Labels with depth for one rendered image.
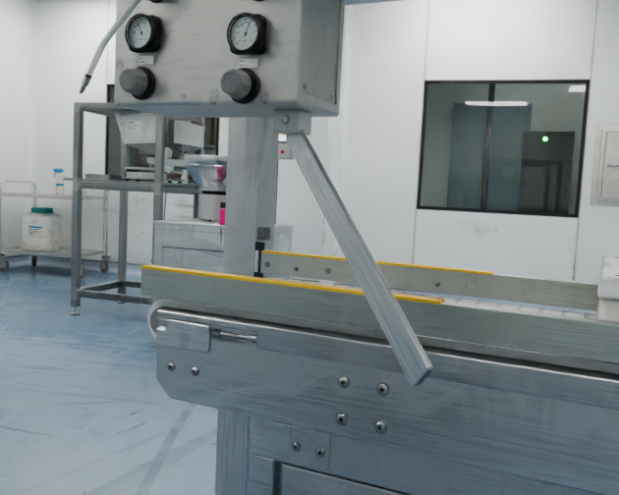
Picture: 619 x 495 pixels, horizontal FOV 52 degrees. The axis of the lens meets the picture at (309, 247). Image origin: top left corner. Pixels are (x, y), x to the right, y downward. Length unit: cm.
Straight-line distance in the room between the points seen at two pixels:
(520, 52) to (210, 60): 546
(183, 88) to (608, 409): 49
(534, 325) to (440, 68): 554
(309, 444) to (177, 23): 46
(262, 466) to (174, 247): 286
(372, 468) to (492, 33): 555
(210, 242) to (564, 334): 298
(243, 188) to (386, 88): 515
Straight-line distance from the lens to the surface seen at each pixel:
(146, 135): 460
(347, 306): 62
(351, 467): 71
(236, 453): 108
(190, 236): 351
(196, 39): 67
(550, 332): 58
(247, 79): 62
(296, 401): 67
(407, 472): 69
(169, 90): 68
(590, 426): 60
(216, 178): 366
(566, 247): 594
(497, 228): 591
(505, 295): 85
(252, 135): 99
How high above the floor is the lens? 96
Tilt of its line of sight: 5 degrees down
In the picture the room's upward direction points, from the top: 3 degrees clockwise
